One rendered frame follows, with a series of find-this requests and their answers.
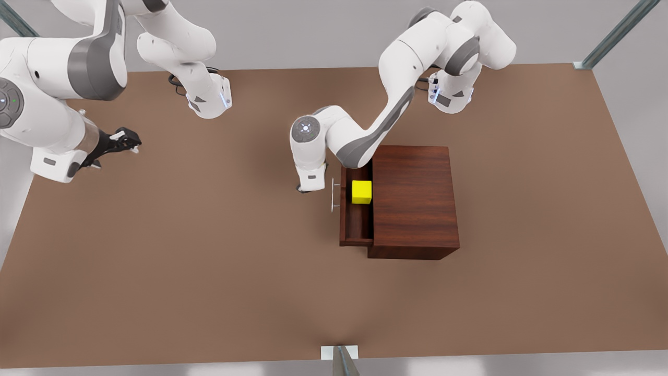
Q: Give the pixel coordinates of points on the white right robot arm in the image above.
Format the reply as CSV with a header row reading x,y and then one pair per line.
x,y
47,68

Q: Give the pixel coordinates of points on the silver frame post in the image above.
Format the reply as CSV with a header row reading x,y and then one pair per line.
x,y
18,22
342,361
616,34

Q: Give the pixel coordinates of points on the dark wooden cabinet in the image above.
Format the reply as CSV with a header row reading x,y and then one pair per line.
x,y
415,201

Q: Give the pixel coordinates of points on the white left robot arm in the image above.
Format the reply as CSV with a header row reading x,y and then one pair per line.
x,y
396,68

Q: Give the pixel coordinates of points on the yellow cube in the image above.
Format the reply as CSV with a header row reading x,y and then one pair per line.
x,y
361,191

